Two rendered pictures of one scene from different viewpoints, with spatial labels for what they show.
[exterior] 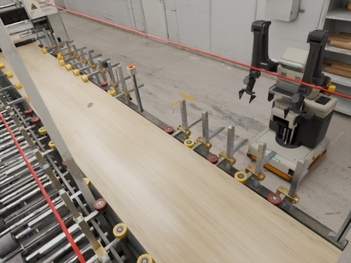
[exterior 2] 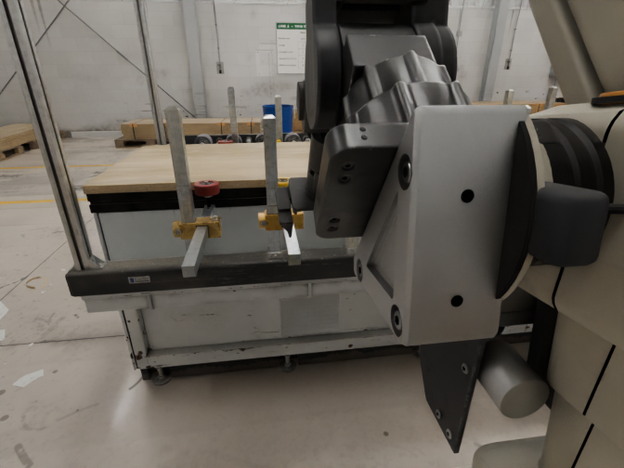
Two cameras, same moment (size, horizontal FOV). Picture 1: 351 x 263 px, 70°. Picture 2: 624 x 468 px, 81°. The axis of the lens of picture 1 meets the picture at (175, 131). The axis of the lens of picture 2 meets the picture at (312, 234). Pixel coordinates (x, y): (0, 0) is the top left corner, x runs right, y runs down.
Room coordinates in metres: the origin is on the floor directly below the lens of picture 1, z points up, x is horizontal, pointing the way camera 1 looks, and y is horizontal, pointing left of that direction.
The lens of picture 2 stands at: (1.72, -1.39, 1.24)
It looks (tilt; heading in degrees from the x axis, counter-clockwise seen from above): 24 degrees down; 118
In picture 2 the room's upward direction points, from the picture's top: straight up
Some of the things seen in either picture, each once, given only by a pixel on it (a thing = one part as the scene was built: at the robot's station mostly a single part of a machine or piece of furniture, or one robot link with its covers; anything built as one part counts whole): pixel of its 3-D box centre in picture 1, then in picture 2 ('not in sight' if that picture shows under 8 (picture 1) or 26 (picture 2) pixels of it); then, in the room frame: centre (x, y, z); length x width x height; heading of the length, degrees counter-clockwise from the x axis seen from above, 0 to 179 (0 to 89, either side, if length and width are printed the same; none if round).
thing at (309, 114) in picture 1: (292, 120); not in sight; (1.83, -1.13, 0.68); 0.28 x 0.27 x 0.25; 36
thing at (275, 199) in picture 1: (273, 203); (208, 198); (0.86, -0.54, 0.85); 0.08 x 0.08 x 0.11
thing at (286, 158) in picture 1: (287, 147); not in sight; (1.98, -1.23, 0.16); 0.67 x 0.64 x 0.25; 126
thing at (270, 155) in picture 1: (257, 168); (288, 226); (1.18, -0.55, 0.82); 0.43 x 0.03 x 0.04; 126
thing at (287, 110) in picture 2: not in sight; (279, 125); (-1.94, 4.19, 0.36); 0.59 x 0.57 x 0.73; 126
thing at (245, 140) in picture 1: (230, 153); not in sight; (1.39, -0.40, 0.80); 0.43 x 0.03 x 0.04; 126
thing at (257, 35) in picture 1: (256, 51); not in sight; (1.88, -0.73, 1.40); 0.11 x 0.06 x 0.43; 37
